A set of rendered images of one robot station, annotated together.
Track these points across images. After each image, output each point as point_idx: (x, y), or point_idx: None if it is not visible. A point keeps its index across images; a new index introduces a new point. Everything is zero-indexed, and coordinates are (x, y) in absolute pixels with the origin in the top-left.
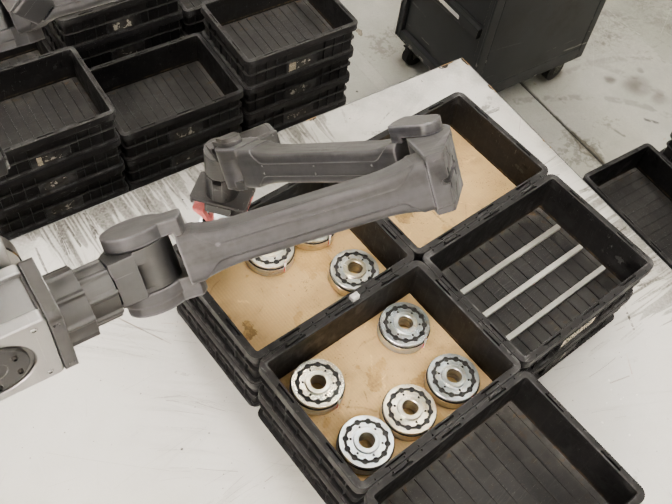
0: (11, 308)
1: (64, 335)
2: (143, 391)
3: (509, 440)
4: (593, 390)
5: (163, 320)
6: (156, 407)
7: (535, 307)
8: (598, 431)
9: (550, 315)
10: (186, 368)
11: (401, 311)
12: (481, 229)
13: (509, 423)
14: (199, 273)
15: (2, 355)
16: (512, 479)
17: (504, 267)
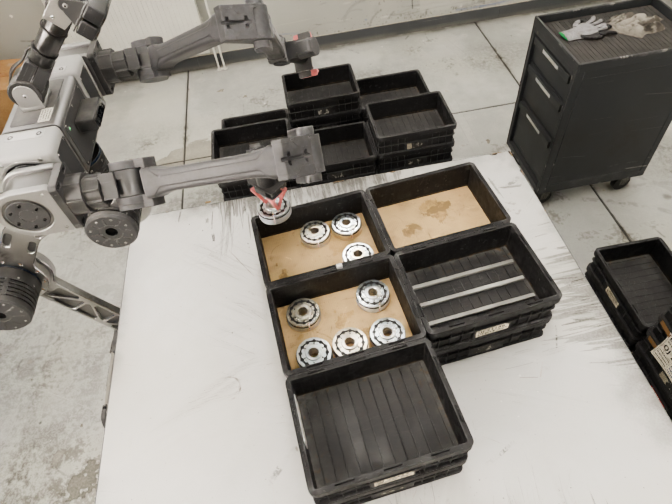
0: (39, 182)
1: (63, 204)
2: (228, 296)
3: (409, 384)
4: (504, 378)
5: (256, 263)
6: (230, 307)
7: (470, 307)
8: (495, 406)
9: (478, 315)
10: (255, 291)
11: (374, 285)
12: (446, 247)
13: (415, 373)
14: (149, 192)
15: (28, 205)
16: (399, 408)
17: (460, 277)
